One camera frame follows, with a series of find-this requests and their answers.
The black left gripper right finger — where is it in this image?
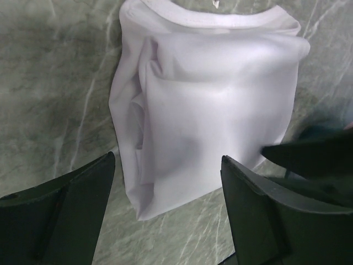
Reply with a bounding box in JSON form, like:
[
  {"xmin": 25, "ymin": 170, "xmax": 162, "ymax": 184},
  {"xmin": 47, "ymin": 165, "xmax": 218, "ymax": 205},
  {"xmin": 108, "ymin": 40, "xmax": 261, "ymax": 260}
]
[{"xmin": 221, "ymin": 156, "xmax": 352, "ymax": 264}]

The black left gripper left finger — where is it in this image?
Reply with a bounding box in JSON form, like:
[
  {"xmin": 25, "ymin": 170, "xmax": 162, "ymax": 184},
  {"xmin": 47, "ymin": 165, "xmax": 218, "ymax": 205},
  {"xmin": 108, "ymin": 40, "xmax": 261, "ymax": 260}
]
[{"xmin": 1, "ymin": 152, "xmax": 115, "ymax": 264}]

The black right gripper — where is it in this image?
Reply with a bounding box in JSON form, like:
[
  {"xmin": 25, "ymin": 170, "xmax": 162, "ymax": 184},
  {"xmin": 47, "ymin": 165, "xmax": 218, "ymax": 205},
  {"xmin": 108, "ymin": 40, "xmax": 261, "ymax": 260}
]
[{"xmin": 261, "ymin": 129, "xmax": 352, "ymax": 209}]

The pink t shirt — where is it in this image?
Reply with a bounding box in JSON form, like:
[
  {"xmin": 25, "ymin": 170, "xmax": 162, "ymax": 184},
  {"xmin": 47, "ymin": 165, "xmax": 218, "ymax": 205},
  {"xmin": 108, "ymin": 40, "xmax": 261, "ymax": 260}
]
[{"xmin": 344, "ymin": 123, "xmax": 353, "ymax": 130}]

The white t shirt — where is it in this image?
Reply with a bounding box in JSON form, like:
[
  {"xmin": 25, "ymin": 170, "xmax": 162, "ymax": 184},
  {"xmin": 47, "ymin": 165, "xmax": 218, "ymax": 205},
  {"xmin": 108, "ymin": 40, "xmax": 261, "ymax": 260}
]
[{"xmin": 109, "ymin": 1, "xmax": 310, "ymax": 220}]

